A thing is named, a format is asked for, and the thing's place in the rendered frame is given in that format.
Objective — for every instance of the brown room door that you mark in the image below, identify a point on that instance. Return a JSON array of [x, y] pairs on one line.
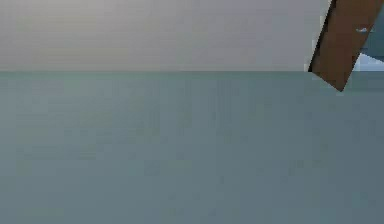
[[343, 46]]

